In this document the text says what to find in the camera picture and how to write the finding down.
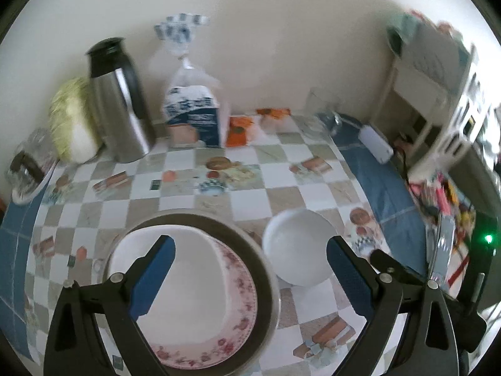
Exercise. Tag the stainless steel round plate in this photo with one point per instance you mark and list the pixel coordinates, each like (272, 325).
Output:
(266, 283)

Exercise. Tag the white shelf cabinet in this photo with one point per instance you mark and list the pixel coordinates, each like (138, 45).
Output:
(435, 94)

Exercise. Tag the glass jar on saucer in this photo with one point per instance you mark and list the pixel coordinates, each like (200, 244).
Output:
(31, 167)

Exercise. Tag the napa cabbage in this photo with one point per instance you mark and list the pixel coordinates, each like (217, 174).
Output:
(71, 124)

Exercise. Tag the stainless steel thermos jug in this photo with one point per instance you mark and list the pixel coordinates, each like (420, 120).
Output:
(117, 102)

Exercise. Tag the orange snack packet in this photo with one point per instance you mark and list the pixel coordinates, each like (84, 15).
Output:
(247, 130)

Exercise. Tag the smartphone in grey case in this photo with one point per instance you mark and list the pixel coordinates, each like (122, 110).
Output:
(439, 242)

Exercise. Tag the floral rimmed round plate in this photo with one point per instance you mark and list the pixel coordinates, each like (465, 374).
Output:
(237, 325)

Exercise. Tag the clear glass mug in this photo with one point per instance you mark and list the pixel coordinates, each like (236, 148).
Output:
(321, 113)

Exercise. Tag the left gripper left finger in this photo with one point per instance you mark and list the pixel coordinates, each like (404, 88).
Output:
(75, 346)

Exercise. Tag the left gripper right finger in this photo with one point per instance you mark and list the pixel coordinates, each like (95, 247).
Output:
(427, 345)

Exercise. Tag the checkered tablecloth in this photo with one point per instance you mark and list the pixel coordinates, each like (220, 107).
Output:
(66, 231)

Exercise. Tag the white power adapter box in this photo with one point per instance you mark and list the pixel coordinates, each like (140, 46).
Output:
(375, 144)

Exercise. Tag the toast bread bag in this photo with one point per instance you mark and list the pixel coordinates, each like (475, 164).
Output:
(194, 108)

